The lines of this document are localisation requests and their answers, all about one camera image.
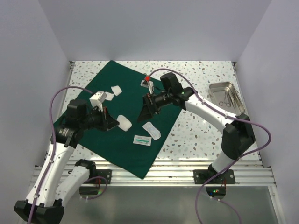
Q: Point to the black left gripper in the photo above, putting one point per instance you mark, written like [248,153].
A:
[110,122]

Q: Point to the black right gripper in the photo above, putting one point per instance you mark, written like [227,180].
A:
[150,106]

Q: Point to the white gauze pad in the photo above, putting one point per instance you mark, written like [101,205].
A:
[109,96]
[124,123]
[116,90]

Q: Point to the steel hemostat forceps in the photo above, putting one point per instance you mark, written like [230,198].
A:
[225,101]

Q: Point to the curved steel tweezers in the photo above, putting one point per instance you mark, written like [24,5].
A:
[229,99]

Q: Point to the straight steel tweezers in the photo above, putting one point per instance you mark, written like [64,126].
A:
[233,99]

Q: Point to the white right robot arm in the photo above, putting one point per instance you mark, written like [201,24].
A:
[237,132]

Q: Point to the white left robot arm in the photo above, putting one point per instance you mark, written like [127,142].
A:
[46,202]

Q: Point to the dark green surgical cloth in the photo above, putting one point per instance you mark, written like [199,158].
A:
[116,145]

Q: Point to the white crinkled sterile pouch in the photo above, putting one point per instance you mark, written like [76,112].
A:
[153,131]

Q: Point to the green striped white packet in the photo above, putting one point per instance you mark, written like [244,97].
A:
[142,140]

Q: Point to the stainless steel tray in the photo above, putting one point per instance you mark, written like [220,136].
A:
[216,93]

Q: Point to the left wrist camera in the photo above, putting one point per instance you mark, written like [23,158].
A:
[97,100]

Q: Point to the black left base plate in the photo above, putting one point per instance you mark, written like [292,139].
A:
[106,175]

